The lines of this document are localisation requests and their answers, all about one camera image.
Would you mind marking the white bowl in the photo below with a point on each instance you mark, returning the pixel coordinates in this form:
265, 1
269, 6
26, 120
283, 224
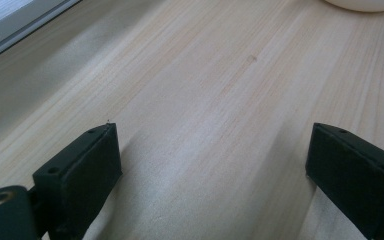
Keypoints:
363, 4

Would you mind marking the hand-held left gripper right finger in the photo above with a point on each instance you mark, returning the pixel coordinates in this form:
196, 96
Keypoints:
356, 173

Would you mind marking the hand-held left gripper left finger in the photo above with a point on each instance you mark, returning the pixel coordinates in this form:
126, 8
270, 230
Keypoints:
83, 173

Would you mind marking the grey window frame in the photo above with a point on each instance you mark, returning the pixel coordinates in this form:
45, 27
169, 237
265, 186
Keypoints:
16, 23

